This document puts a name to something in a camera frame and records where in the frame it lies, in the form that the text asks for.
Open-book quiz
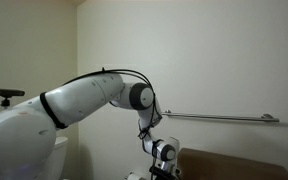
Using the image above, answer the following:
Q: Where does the white toilet paper roll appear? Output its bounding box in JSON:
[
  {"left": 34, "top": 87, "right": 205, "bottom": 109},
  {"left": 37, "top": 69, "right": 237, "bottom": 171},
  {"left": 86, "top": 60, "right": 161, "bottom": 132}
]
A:
[{"left": 123, "top": 171, "right": 147, "bottom": 180}]

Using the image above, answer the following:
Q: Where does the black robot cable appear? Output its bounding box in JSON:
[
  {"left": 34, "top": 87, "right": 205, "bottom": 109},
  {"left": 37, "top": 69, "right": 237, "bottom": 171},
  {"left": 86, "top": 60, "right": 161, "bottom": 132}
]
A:
[{"left": 62, "top": 67, "right": 164, "bottom": 141}]

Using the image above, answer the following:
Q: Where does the metal wall grab bar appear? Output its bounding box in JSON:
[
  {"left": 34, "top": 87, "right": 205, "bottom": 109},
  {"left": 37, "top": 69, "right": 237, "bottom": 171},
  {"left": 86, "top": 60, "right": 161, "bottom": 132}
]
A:
[{"left": 161, "top": 109, "right": 280, "bottom": 123}]

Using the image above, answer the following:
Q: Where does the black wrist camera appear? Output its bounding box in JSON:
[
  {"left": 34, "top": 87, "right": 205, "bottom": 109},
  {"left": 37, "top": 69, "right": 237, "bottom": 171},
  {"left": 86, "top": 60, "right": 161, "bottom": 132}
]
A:
[{"left": 149, "top": 165, "right": 179, "bottom": 180}]

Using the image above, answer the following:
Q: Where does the black arm strap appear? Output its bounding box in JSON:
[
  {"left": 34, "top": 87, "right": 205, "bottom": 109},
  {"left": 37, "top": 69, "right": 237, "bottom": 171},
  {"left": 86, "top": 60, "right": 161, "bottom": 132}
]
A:
[{"left": 39, "top": 91, "right": 69, "bottom": 130}]

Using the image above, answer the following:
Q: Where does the black camera on tripod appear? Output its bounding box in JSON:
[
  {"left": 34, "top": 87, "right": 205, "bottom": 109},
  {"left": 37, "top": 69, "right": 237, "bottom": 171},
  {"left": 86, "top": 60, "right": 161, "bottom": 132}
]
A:
[{"left": 0, "top": 87, "right": 26, "bottom": 109}]

